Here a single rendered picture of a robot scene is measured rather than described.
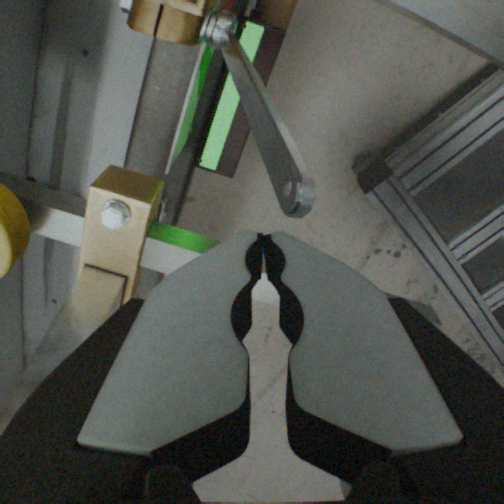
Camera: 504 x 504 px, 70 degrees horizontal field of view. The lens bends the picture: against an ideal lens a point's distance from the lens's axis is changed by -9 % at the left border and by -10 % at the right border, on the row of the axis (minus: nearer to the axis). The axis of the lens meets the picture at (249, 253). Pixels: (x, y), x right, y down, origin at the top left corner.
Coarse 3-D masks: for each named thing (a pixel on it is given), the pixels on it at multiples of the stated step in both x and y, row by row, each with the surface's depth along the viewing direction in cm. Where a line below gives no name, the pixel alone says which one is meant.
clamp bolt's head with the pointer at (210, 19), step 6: (228, 6) 30; (210, 12) 23; (216, 12) 23; (210, 18) 23; (216, 18) 23; (204, 24) 23; (210, 24) 23; (234, 24) 23; (204, 30) 23; (210, 30) 23; (234, 30) 23; (204, 36) 24; (210, 36) 23
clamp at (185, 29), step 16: (128, 0) 22; (144, 0) 21; (160, 0) 21; (176, 0) 21; (192, 0) 21; (208, 0) 21; (128, 16) 22; (144, 16) 21; (160, 16) 22; (176, 16) 21; (192, 16) 22; (144, 32) 22; (160, 32) 22; (176, 32) 22; (192, 32) 23
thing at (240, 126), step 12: (264, 36) 36; (276, 36) 36; (264, 48) 37; (276, 48) 37; (264, 60) 38; (264, 72) 38; (264, 84) 39; (240, 108) 40; (240, 120) 41; (240, 132) 42; (228, 144) 42; (240, 144) 42; (228, 156) 43; (228, 168) 44
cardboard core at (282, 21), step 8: (264, 0) 88; (272, 0) 86; (280, 0) 86; (288, 0) 86; (296, 0) 87; (264, 8) 88; (272, 8) 87; (280, 8) 87; (288, 8) 87; (264, 16) 88; (272, 16) 88; (280, 16) 88; (288, 16) 89; (272, 24) 89; (280, 24) 89; (288, 24) 91
